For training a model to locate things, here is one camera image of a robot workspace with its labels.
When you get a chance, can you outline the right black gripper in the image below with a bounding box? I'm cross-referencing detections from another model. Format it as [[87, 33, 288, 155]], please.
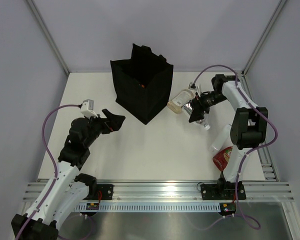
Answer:
[[188, 91, 227, 123]]

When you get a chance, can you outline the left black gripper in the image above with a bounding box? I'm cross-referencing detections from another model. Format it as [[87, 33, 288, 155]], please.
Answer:
[[83, 109, 125, 148]]

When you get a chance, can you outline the shiny silver bottle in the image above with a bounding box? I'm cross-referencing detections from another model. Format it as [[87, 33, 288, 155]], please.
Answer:
[[182, 101, 211, 131]]

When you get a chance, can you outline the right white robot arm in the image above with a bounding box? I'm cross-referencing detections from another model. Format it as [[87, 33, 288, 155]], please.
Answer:
[[188, 74, 268, 200]]

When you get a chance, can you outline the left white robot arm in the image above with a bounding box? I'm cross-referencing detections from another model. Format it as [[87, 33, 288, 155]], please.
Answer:
[[11, 104, 126, 240]]

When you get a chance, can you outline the black canvas bag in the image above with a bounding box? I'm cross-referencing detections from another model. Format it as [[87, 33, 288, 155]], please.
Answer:
[[110, 43, 174, 125]]

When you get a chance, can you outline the amber soap bottle centre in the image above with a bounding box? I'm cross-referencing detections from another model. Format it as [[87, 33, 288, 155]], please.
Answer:
[[167, 89, 194, 114]]

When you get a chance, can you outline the white frosted bottle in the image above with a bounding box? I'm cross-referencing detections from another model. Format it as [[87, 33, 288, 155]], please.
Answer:
[[208, 124, 232, 155]]

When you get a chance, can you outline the red dish soap bottle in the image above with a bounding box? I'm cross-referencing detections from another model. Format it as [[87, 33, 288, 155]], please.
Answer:
[[212, 146, 233, 172]]

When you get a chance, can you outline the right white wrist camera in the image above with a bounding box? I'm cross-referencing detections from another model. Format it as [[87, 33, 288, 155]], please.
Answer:
[[188, 82, 202, 98]]

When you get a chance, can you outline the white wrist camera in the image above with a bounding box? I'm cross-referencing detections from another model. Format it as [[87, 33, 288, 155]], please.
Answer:
[[188, 82, 202, 98], [80, 99, 100, 119]]

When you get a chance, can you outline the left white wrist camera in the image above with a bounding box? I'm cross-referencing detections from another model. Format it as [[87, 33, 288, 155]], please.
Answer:
[[80, 99, 100, 119]]

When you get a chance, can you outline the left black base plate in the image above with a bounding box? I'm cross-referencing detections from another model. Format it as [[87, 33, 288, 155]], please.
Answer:
[[87, 184, 114, 201]]

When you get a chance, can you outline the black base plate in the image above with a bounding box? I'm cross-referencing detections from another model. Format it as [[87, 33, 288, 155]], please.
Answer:
[[200, 182, 236, 201], [87, 184, 114, 201]]

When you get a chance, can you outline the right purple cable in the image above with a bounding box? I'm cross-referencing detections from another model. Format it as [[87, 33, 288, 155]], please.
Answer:
[[189, 64, 279, 230]]

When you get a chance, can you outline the purple cable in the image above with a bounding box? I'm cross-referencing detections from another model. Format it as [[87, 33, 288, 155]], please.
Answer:
[[189, 64, 279, 230], [16, 104, 97, 240]]

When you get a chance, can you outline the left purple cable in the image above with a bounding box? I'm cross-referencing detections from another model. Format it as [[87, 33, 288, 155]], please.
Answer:
[[16, 104, 97, 240]]

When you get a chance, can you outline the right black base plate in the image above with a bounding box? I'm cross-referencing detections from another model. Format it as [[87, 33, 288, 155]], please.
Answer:
[[200, 182, 236, 201]]

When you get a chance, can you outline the white slotted cable duct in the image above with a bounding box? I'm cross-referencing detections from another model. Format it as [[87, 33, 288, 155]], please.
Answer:
[[73, 202, 221, 213]]

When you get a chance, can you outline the aluminium mounting rail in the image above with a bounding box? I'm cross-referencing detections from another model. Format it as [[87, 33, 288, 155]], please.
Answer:
[[22, 181, 295, 202]]

